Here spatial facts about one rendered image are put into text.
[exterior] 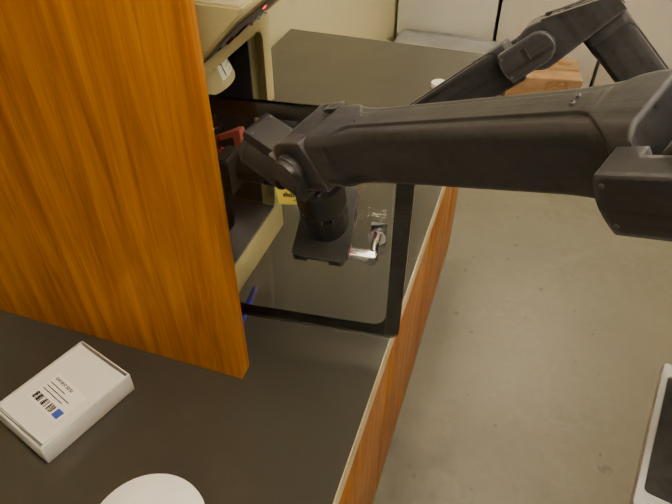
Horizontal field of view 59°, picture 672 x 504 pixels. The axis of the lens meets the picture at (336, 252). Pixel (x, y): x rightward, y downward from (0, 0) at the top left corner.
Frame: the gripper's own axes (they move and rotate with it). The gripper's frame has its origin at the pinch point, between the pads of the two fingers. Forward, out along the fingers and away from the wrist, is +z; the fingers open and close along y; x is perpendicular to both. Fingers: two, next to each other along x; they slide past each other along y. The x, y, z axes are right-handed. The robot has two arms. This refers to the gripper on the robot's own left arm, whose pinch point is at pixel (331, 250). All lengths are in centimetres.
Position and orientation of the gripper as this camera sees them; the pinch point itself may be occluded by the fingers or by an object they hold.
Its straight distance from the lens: 81.4
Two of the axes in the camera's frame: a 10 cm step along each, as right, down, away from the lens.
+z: 0.7, 4.0, 9.1
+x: 9.8, 1.6, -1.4
